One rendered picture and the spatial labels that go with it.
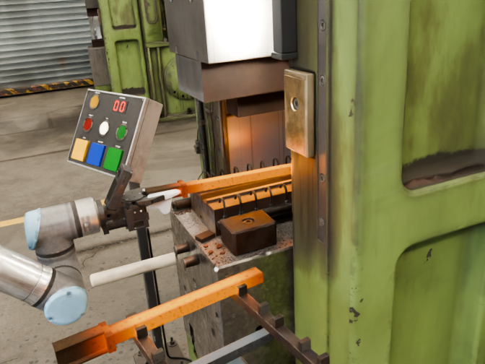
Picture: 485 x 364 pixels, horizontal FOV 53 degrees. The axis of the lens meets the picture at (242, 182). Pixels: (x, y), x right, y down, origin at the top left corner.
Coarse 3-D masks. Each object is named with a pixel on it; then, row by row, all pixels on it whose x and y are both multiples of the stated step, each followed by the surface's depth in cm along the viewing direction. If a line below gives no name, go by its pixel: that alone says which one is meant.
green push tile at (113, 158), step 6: (108, 150) 164; (114, 150) 162; (120, 150) 161; (108, 156) 164; (114, 156) 162; (120, 156) 160; (108, 162) 163; (114, 162) 161; (120, 162) 161; (108, 168) 163; (114, 168) 161
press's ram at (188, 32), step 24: (168, 0) 124; (192, 0) 109; (216, 0) 103; (240, 0) 105; (264, 0) 107; (168, 24) 128; (192, 24) 111; (216, 24) 105; (240, 24) 107; (264, 24) 109; (192, 48) 114; (216, 48) 106; (240, 48) 109; (264, 48) 111
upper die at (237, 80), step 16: (176, 64) 129; (192, 64) 117; (208, 64) 112; (224, 64) 114; (240, 64) 115; (256, 64) 117; (272, 64) 119; (288, 64) 121; (192, 80) 119; (208, 80) 113; (224, 80) 115; (240, 80) 117; (256, 80) 118; (272, 80) 120; (192, 96) 122; (208, 96) 115; (224, 96) 116; (240, 96) 118
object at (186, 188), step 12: (264, 168) 137; (276, 168) 137; (288, 168) 138; (180, 180) 129; (204, 180) 130; (216, 180) 130; (228, 180) 131; (240, 180) 133; (252, 180) 134; (156, 192) 124; (192, 192) 128
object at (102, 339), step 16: (240, 272) 100; (256, 272) 99; (208, 288) 95; (224, 288) 95; (176, 304) 91; (192, 304) 91; (208, 304) 94; (128, 320) 87; (144, 320) 87; (160, 320) 88; (80, 336) 82; (96, 336) 82; (112, 336) 83; (128, 336) 86; (64, 352) 81; (80, 352) 82; (96, 352) 84
